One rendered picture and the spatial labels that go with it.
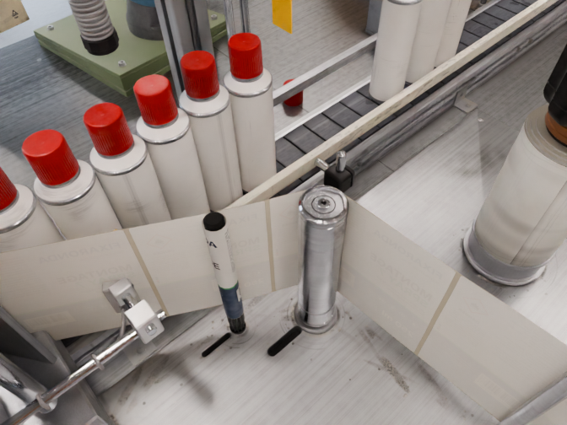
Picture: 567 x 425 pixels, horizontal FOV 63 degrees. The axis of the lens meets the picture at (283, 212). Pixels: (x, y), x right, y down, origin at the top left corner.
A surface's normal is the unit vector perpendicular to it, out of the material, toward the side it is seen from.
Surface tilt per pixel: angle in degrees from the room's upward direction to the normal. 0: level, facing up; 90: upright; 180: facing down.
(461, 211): 0
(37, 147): 2
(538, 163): 92
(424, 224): 0
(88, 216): 90
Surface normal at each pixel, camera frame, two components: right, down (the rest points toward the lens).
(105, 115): -0.06, -0.64
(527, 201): -0.73, 0.56
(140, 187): 0.62, 0.61
